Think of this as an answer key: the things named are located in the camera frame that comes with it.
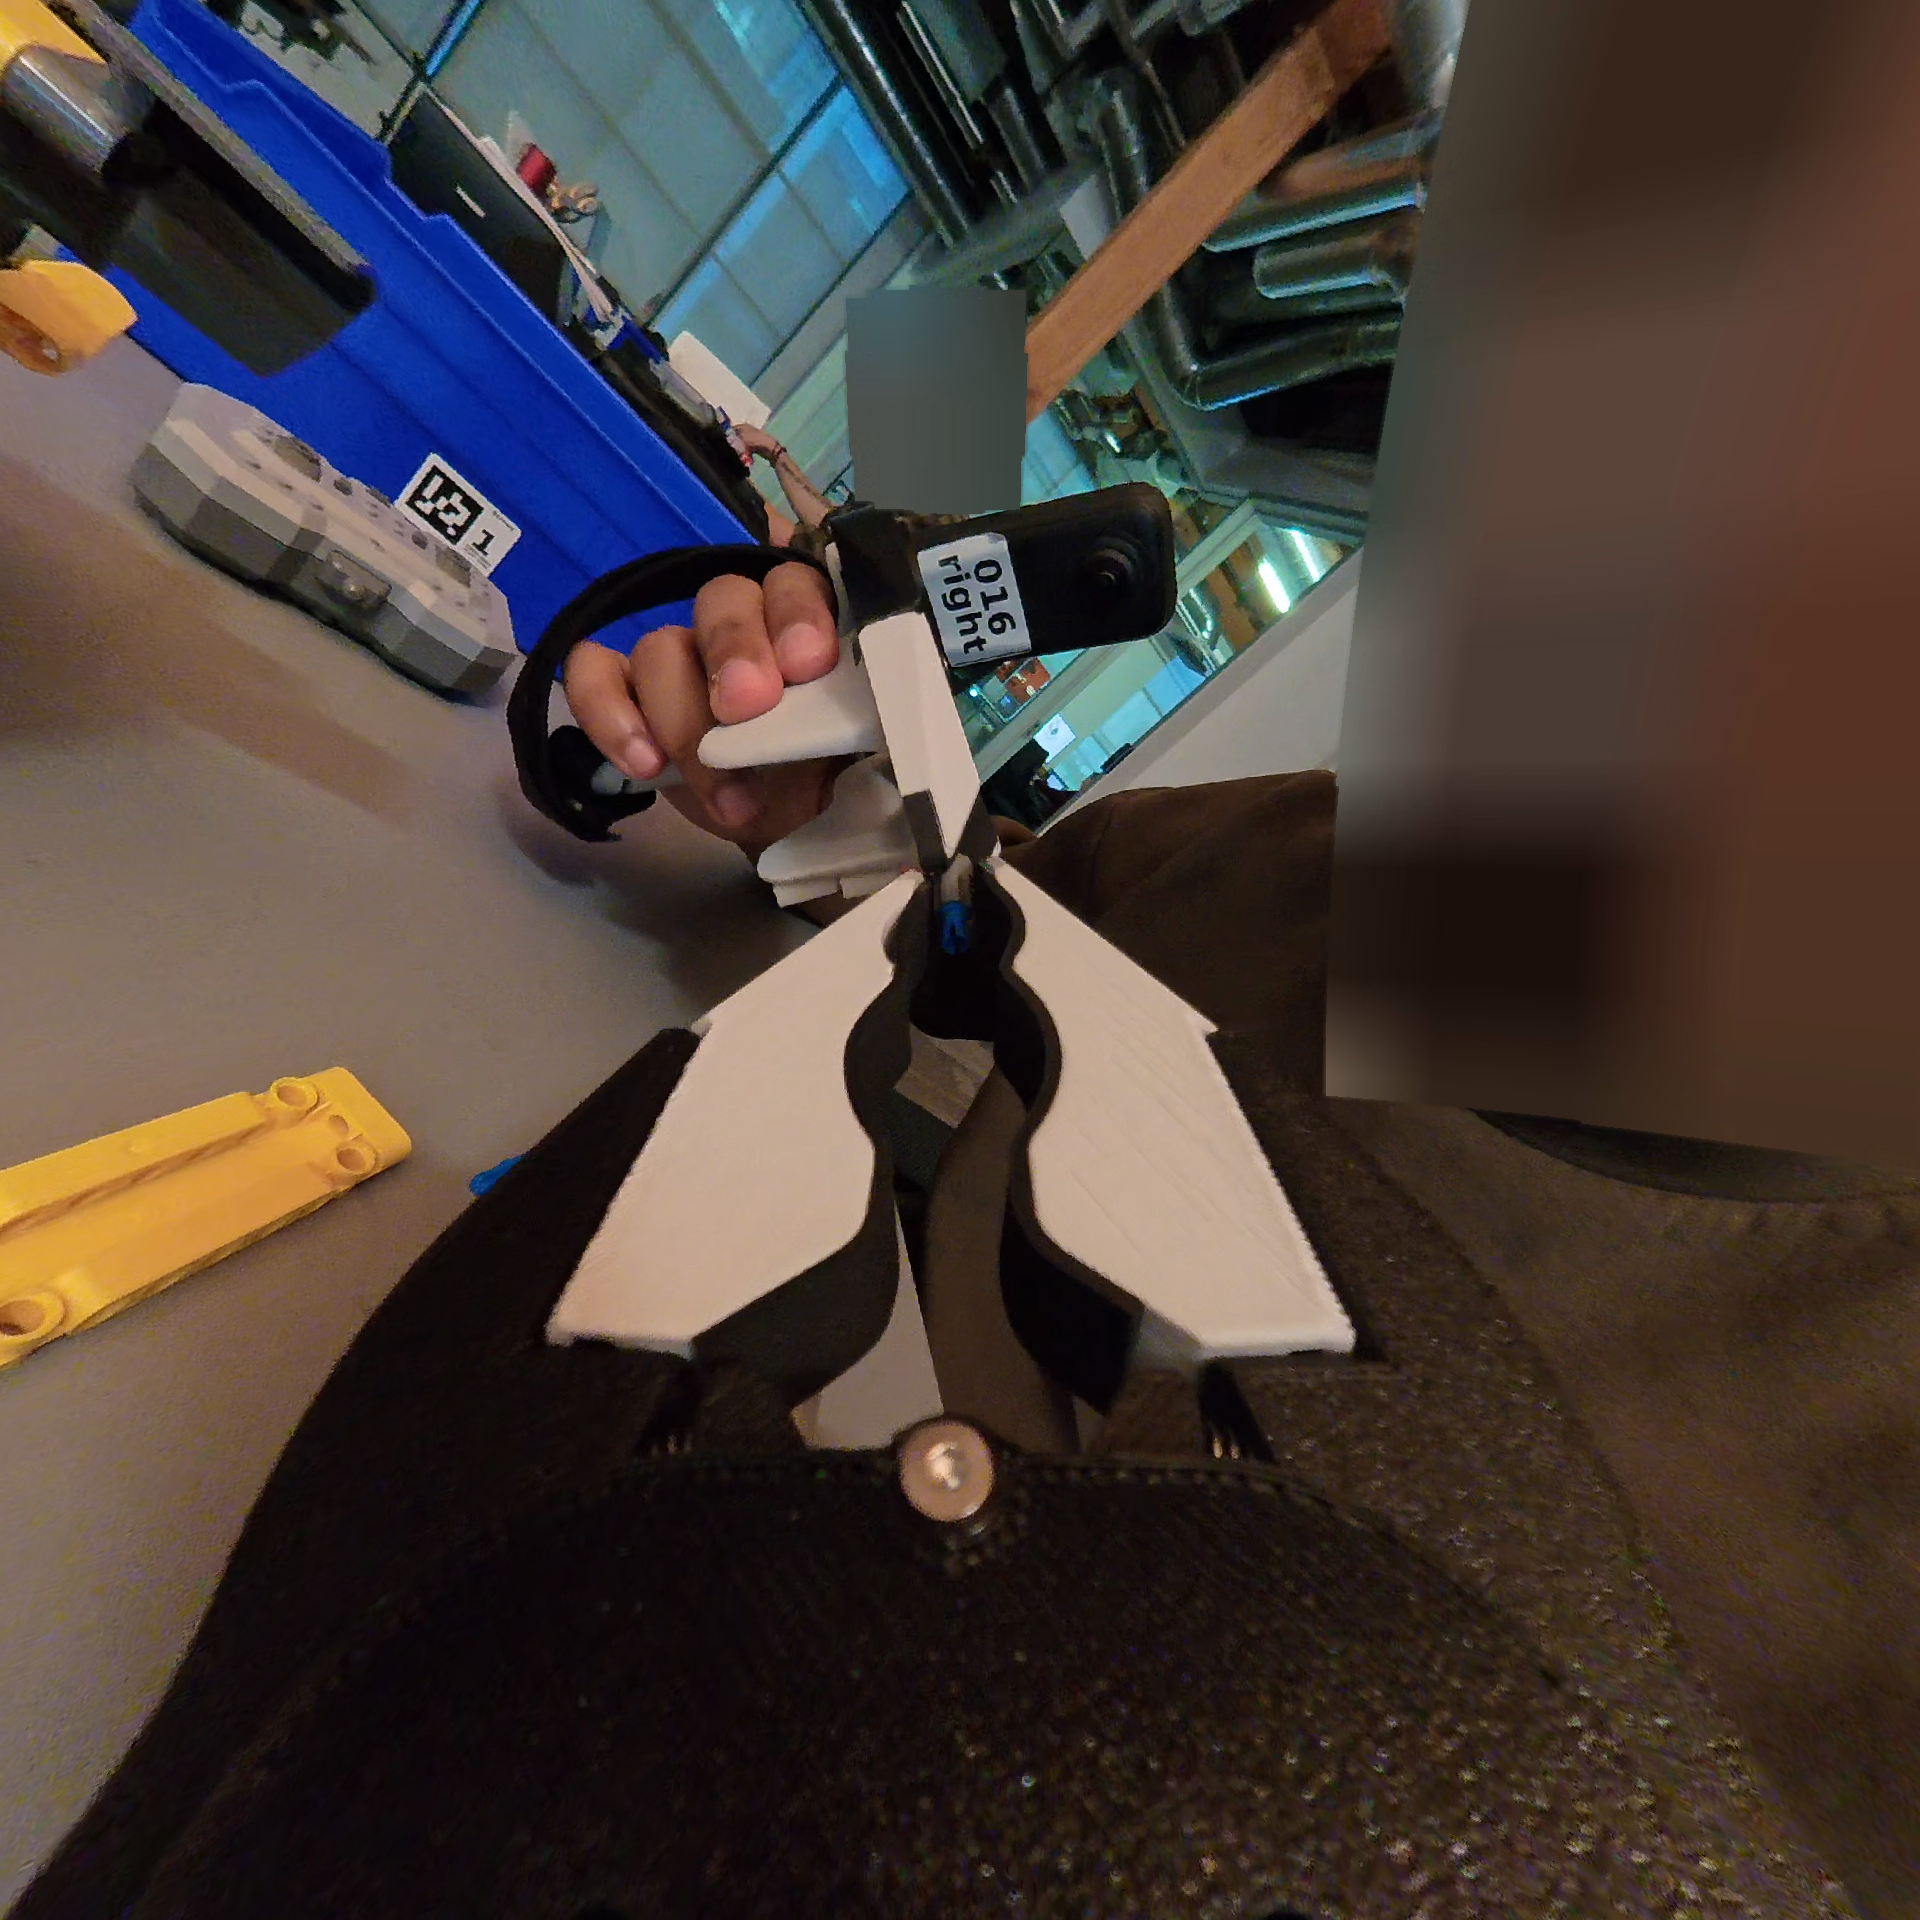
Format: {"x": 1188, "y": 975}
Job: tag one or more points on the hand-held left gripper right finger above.
{"x": 1171, "y": 1184}

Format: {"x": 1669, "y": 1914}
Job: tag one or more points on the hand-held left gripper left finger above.
{"x": 735, "y": 1184}

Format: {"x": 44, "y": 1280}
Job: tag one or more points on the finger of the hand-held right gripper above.
{"x": 923, "y": 721}

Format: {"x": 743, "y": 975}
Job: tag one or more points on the blue toy pin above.
{"x": 953, "y": 927}
{"x": 494, "y": 1173}

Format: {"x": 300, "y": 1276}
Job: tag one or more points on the person's right forearm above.
{"x": 1200, "y": 901}

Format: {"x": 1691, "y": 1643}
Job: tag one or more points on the person's right hand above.
{"x": 721, "y": 660}

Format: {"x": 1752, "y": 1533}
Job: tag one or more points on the silver ventilation ducts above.
{"x": 1200, "y": 330}

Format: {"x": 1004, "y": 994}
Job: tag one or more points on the black and white marker tag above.
{"x": 457, "y": 511}

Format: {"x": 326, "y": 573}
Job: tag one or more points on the yellow panel with grey pins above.
{"x": 181, "y": 1201}

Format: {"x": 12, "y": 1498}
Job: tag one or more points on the blue plastic bin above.
{"x": 451, "y": 330}

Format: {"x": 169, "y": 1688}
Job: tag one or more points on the grey toy control hub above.
{"x": 317, "y": 555}

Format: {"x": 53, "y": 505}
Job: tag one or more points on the black monitor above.
{"x": 480, "y": 194}

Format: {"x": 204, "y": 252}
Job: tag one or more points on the yellow and grey toy vehicle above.
{"x": 181, "y": 211}

